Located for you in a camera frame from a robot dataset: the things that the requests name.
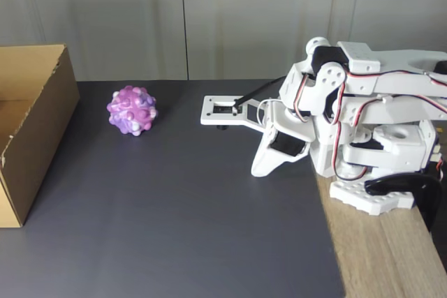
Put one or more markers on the purple pink bumpy ball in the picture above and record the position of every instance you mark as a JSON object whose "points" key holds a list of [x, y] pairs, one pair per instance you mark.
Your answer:
{"points": [[132, 111]]}

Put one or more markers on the brown cardboard box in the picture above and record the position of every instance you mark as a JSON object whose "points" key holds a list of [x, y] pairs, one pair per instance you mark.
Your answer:
{"points": [[42, 144]]}

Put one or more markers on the dark grey table mat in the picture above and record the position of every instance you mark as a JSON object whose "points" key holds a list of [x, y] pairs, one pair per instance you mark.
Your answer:
{"points": [[174, 207]]}

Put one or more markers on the black table clamp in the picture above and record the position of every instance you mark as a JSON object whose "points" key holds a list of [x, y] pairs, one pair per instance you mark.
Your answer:
{"points": [[426, 200]]}

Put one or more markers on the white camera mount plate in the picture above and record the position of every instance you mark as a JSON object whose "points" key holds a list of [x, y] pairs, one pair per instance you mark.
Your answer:
{"points": [[223, 118]]}

